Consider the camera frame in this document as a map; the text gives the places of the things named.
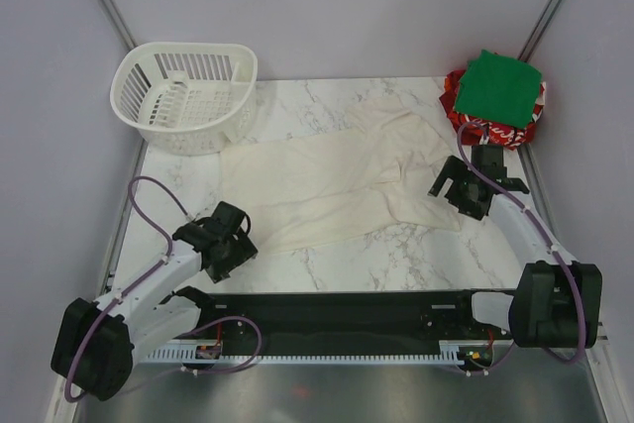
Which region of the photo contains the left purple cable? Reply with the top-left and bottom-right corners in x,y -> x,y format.
62,175 -> 264,404

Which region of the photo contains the left aluminium table rail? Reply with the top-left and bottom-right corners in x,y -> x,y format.
96,139 -> 148,294

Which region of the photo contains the white slotted cable duct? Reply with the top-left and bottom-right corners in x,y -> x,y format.
141,341 -> 492,366

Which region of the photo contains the right aluminium frame post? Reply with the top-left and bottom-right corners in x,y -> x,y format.
517,0 -> 565,63

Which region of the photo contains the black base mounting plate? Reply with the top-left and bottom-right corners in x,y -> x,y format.
188,290 -> 510,356

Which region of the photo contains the white plastic laundry basket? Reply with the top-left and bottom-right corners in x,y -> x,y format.
110,42 -> 259,156

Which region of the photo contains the folded green t shirt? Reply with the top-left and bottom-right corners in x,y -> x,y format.
455,50 -> 542,129

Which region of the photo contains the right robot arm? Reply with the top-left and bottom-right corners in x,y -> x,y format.
429,145 -> 602,351

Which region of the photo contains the folded red printed t shirt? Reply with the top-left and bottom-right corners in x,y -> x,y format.
439,69 -> 547,151

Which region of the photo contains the cream white t shirt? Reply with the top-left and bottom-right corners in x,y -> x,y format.
220,97 -> 461,254

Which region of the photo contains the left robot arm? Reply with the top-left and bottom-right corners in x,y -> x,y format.
51,202 -> 258,403

